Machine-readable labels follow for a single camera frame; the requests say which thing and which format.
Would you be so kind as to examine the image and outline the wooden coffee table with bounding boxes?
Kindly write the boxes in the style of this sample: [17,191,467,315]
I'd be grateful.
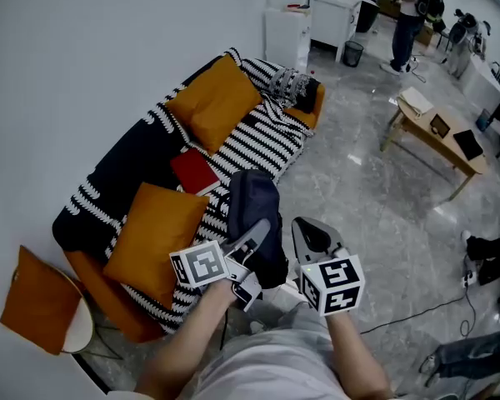
[380,97,489,202]

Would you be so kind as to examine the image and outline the person's left forearm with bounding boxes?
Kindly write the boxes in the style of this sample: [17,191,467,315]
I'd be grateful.
[133,280,239,400]

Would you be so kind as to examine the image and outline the white cabinet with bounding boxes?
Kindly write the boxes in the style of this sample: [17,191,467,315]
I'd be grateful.
[263,7,313,73]

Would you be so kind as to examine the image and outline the black tablet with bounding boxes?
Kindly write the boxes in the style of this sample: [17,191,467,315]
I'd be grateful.
[452,128,485,162]

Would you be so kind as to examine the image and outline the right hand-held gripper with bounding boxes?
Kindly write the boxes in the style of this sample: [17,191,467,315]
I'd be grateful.
[291,216,366,318]

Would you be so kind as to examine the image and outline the dark navy backpack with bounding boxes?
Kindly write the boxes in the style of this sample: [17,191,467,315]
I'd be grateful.
[226,168,290,290]

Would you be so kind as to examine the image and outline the long white bench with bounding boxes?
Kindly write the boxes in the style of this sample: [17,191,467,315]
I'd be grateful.
[461,52,500,108]

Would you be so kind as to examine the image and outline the black mesh waste bin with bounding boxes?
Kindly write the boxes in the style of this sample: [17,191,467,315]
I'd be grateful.
[342,40,365,68]

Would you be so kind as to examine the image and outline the black plant pot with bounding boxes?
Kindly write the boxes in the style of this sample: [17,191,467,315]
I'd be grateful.
[355,0,381,33]

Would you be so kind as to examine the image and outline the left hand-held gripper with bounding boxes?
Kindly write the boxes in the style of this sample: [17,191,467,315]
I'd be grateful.
[169,218,273,313]

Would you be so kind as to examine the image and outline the round white side table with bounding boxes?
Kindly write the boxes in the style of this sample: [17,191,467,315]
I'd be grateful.
[12,264,124,361]

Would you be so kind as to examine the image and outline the blue bin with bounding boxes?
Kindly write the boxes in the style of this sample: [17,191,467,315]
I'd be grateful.
[475,107,493,133]

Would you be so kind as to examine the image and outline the black white patterned throw blanket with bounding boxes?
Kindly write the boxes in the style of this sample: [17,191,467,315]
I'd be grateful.
[269,67,320,100]

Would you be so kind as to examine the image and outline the white side desk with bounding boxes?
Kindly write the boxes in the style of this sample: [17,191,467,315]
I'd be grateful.
[307,0,366,64]

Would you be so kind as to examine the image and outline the small brown picture frame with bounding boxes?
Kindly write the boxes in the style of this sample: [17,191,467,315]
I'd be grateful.
[429,113,453,139]

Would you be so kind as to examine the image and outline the black cable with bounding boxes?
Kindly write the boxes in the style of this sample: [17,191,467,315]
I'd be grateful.
[359,283,472,336]

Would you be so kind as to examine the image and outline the person's light grey clothing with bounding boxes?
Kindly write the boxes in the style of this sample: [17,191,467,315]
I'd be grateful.
[190,301,353,400]

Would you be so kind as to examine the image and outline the orange cushion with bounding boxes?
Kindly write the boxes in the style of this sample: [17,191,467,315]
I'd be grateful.
[102,182,211,311]
[165,53,264,157]
[0,244,84,356]

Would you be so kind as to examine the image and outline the black bag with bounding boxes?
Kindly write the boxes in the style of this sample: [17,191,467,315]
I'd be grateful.
[465,232,500,288]

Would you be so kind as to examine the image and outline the red book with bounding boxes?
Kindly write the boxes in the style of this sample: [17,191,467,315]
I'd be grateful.
[169,147,222,198]

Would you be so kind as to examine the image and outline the black white striped sofa cover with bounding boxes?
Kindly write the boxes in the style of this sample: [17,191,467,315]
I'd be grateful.
[52,47,318,335]

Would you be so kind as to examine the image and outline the person's right forearm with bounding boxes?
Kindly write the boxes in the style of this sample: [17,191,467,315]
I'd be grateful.
[326,311,393,400]

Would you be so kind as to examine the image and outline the white cloth bag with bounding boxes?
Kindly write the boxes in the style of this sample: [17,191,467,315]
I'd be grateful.
[397,86,435,119]

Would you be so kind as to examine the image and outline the grey robot device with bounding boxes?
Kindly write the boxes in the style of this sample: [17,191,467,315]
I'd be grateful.
[447,8,492,79]

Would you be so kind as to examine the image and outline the orange sofa seat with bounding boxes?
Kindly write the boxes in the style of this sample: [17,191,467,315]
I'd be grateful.
[52,47,327,345]

